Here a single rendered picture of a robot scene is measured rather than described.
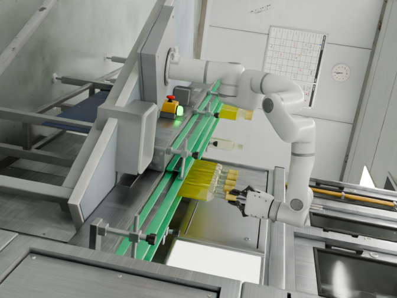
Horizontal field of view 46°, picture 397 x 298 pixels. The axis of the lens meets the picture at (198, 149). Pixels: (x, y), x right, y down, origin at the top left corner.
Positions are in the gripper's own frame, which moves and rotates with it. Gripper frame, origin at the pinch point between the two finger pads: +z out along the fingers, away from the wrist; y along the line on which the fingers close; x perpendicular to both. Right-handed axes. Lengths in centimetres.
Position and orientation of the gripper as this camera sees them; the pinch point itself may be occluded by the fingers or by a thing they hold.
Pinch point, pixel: (234, 197)
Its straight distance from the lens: 186.1
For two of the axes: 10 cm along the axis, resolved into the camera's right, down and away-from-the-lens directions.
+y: 1.3, -9.3, -3.3
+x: -4.2, 2.6, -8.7
